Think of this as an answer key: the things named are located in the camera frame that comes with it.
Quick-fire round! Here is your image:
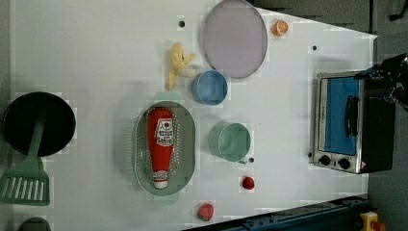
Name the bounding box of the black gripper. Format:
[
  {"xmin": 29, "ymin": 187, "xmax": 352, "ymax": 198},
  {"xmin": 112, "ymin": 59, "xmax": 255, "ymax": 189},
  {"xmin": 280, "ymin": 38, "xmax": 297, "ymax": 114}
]
[{"xmin": 354, "ymin": 53, "xmax": 408, "ymax": 110}]

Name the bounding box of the red plush ketchup bottle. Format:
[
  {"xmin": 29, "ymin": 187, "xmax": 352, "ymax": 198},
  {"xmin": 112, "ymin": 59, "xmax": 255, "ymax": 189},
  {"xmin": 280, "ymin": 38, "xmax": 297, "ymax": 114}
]
[{"xmin": 147, "ymin": 108, "xmax": 174, "ymax": 190}]

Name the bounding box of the green oval strainer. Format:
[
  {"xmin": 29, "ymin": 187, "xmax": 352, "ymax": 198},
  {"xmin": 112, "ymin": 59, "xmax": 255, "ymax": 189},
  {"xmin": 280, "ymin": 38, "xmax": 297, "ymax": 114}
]
[{"xmin": 133, "ymin": 92, "xmax": 195, "ymax": 205}]

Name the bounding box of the silver toaster oven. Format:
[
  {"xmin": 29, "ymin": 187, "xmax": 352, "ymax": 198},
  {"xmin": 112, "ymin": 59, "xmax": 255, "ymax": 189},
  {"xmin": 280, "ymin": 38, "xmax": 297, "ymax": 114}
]
[{"xmin": 312, "ymin": 72, "xmax": 395, "ymax": 174}]

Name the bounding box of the orange slice toy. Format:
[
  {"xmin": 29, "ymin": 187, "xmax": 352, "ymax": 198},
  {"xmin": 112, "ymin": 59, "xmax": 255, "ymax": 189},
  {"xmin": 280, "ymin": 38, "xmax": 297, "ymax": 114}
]
[{"xmin": 272, "ymin": 20, "xmax": 289, "ymax": 37}]

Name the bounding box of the yellow red emergency button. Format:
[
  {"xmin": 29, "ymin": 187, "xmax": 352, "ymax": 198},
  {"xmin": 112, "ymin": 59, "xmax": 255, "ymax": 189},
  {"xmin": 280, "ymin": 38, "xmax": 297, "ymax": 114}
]
[{"xmin": 360, "ymin": 212, "xmax": 387, "ymax": 231}]

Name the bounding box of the lilac round plate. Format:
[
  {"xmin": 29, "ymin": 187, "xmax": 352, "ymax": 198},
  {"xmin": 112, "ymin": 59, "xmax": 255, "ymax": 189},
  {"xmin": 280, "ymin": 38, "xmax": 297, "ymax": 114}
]
[{"xmin": 203, "ymin": 0, "xmax": 268, "ymax": 78}]

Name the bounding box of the green cup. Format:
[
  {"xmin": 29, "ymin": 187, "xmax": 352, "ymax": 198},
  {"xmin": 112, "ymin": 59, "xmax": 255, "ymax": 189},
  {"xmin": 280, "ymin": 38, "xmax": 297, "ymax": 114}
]
[{"xmin": 208, "ymin": 123, "xmax": 251, "ymax": 165}]

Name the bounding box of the blue cup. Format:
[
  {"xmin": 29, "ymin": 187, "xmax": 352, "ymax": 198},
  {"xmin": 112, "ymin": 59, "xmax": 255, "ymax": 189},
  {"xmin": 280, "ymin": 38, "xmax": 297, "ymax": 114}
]
[{"xmin": 191, "ymin": 70, "xmax": 228, "ymax": 106}]

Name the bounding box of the small red toy fruit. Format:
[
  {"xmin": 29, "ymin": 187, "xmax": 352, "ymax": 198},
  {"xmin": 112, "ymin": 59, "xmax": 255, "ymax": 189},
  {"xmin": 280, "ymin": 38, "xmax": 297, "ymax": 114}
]
[{"xmin": 242, "ymin": 176, "xmax": 255, "ymax": 190}]

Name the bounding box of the yellow plush banana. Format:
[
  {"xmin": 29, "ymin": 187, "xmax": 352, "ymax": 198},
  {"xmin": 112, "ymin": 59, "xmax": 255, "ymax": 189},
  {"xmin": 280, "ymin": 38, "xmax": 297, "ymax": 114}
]
[{"xmin": 166, "ymin": 42, "xmax": 197, "ymax": 90}]

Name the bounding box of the red strawberry toy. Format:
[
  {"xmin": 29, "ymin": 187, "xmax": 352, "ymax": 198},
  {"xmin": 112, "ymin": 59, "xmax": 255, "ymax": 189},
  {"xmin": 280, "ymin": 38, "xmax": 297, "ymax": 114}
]
[{"xmin": 197, "ymin": 203, "xmax": 215, "ymax": 221}]

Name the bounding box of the black round pan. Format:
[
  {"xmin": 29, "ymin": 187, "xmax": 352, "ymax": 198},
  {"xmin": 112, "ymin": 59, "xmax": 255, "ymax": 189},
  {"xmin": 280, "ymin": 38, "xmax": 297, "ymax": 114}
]
[{"xmin": 3, "ymin": 91, "xmax": 76, "ymax": 157}]

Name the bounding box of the green slotted spatula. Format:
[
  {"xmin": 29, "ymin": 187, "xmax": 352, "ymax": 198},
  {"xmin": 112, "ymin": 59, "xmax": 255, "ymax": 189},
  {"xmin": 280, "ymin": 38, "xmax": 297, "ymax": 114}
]
[{"xmin": 1, "ymin": 114, "xmax": 50, "ymax": 206}]

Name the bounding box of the dark grey round object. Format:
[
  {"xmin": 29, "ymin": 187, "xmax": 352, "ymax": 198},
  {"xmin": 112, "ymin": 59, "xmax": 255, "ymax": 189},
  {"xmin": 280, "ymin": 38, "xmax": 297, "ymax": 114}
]
[{"xmin": 17, "ymin": 218, "xmax": 51, "ymax": 231}]

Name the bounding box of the blue metal rail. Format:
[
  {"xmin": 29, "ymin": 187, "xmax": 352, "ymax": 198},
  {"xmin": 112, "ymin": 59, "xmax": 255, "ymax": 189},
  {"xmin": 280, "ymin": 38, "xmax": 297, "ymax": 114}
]
[{"xmin": 184, "ymin": 196, "xmax": 370, "ymax": 231}]

